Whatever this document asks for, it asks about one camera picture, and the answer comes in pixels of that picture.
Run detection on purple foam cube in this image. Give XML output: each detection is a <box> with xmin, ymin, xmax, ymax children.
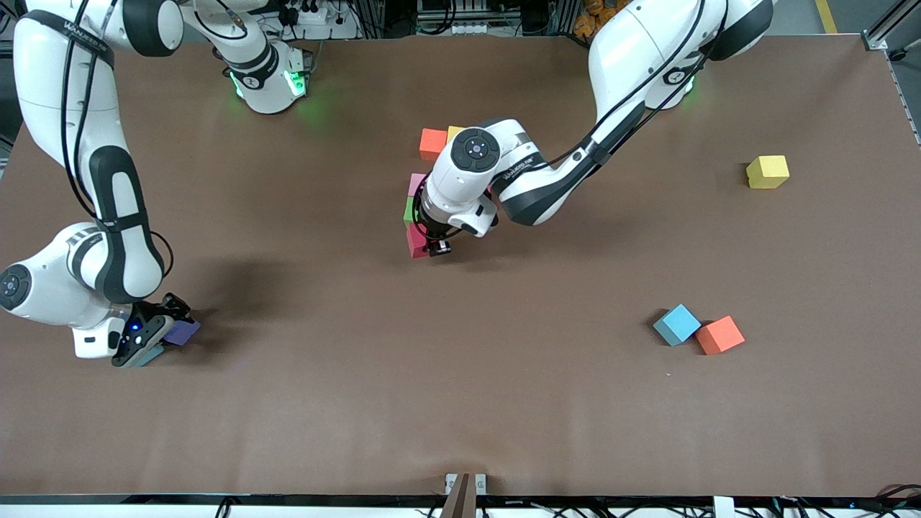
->
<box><xmin>164</xmin><ymin>319</ymin><xmax>201</xmax><ymax>347</ymax></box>

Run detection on orange foam cube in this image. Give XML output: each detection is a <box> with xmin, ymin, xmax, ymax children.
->
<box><xmin>419</xmin><ymin>127</ymin><xmax>448</xmax><ymax>161</ymax></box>
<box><xmin>695</xmin><ymin>315</ymin><xmax>746</xmax><ymax>356</ymax></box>

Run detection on table cover sheet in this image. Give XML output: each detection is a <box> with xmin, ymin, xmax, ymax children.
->
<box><xmin>0</xmin><ymin>35</ymin><xmax>921</xmax><ymax>499</ymax></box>

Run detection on white power strip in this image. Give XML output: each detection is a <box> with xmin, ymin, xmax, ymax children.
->
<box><xmin>430</xmin><ymin>20</ymin><xmax>499</xmax><ymax>37</ymax></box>
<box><xmin>277</xmin><ymin>0</ymin><xmax>360</xmax><ymax>40</ymax></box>

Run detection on orange snack bags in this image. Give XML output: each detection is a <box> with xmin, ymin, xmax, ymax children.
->
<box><xmin>573</xmin><ymin>0</ymin><xmax>627</xmax><ymax>38</ymax></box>

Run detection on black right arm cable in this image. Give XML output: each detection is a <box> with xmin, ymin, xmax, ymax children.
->
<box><xmin>60</xmin><ymin>0</ymin><xmax>175</xmax><ymax>280</ymax></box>

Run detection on silver metal bracket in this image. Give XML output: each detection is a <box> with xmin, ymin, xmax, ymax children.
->
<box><xmin>445</xmin><ymin>473</ymin><xmax>488</xmax><ymax>497</ymax></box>

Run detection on brown wooden post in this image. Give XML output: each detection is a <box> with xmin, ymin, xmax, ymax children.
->
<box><xmin>439</xmin><ymin>473</ymin><xmax>478</xmax><ymax>518</ymax></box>

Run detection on aluminium frame profile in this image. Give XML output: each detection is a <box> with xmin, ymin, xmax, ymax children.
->
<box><xmin>862</xmin><ymin>0</ymin><xmax>921</xmax><ymax>145</ymax></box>

